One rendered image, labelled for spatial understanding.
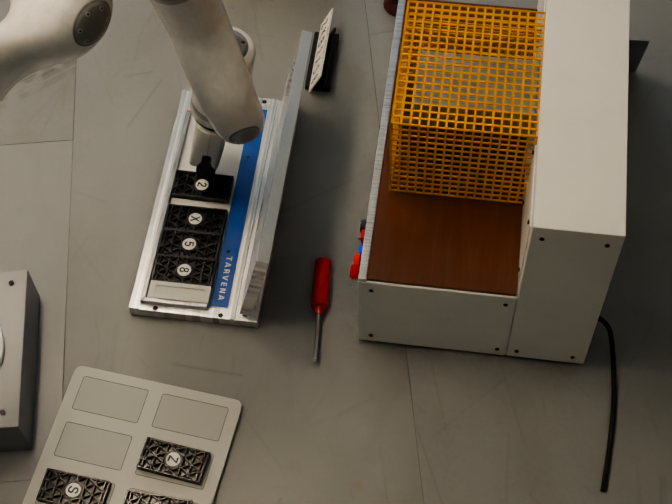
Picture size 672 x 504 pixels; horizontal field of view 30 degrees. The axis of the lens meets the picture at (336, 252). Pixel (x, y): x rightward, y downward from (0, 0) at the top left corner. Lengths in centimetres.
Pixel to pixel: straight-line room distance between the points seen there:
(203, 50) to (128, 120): 51
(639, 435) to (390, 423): 37
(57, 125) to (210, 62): 56
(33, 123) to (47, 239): 25
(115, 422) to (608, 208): 80
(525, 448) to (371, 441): 23
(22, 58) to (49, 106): 79
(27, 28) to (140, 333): 69
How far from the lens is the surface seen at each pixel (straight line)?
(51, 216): 216
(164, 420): 193
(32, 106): 231
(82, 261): 210
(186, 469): 189
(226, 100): 178
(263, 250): 182
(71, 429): 195
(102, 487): 190
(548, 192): 168
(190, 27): 173
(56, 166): 222
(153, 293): 201
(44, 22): 147
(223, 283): 202
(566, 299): 180
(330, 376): 195
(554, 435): 193
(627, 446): 194
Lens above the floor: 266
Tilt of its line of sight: 59 degrees down
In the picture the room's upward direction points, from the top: 2 degrees counter-clockwise
